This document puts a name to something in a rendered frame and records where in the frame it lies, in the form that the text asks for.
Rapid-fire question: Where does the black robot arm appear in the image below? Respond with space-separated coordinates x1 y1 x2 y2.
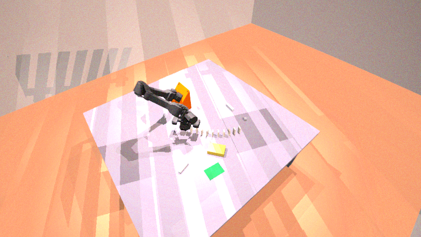
133 81 198 131

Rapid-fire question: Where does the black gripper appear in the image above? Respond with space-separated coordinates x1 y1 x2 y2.
172 116 200 128

